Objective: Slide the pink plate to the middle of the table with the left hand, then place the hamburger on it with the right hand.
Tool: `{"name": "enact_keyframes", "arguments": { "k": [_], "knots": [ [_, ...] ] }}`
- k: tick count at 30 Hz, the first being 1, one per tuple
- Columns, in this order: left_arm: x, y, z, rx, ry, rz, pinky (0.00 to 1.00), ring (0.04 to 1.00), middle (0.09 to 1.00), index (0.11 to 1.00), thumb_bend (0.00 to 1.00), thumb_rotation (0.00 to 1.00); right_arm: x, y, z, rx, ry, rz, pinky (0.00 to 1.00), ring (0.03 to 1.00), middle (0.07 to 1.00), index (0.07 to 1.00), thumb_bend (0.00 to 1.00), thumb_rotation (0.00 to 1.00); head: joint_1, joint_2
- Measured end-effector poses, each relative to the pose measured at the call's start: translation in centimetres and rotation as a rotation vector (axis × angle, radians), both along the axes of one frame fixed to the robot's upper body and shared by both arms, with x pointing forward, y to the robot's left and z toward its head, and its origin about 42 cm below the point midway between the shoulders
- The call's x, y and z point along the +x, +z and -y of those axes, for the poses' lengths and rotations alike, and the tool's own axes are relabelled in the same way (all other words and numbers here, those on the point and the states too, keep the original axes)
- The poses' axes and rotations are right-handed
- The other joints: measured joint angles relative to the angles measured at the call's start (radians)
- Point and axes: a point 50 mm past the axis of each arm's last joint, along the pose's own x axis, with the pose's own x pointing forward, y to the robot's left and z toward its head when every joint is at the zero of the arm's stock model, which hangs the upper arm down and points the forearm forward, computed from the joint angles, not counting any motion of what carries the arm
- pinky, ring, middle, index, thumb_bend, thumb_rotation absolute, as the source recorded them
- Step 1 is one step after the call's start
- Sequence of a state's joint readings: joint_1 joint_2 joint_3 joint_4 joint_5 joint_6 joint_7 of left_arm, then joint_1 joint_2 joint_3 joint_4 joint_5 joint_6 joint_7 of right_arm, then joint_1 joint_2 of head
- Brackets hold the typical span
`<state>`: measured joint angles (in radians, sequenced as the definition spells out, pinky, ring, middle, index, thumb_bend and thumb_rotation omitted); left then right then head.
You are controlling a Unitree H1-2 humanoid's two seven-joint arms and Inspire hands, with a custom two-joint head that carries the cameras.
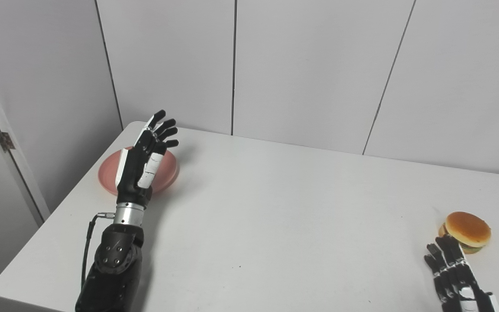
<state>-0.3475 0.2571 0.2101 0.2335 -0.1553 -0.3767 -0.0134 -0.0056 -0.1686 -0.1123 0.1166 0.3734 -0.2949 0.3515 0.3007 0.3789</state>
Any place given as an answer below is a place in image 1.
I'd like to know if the toy hamburger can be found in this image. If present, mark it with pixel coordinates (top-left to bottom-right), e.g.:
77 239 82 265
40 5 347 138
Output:
438 211 492 254

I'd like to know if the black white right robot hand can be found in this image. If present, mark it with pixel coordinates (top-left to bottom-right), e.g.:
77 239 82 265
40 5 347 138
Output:
424 234 499 312

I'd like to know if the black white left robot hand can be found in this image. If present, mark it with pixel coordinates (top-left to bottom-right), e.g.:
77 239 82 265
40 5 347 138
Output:
115 110 180 208

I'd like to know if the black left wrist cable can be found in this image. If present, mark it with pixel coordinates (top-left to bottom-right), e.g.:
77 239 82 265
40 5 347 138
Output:
81 212 116 287

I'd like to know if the pink round plate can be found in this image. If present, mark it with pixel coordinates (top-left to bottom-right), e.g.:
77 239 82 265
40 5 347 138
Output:
98 146 180 196

